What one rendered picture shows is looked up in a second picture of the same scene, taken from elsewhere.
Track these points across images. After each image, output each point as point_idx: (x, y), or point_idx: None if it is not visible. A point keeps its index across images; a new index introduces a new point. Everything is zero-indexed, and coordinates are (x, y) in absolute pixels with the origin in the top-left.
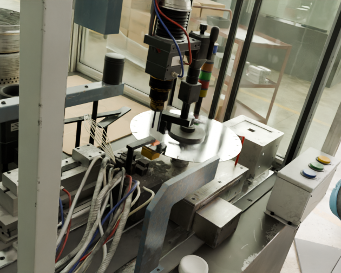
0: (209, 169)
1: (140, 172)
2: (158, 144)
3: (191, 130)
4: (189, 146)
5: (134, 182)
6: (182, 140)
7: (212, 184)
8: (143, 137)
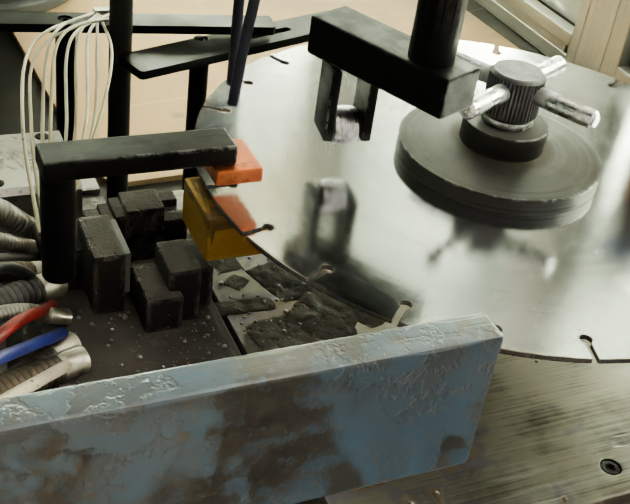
0: (394, 397)
1: (142, 309)
2: (281, 185)
3: (509, 148)
4: (450, 231)
5: (52, 356)
6: (435, 192)
7: (560, 470)
8: (236, 137)
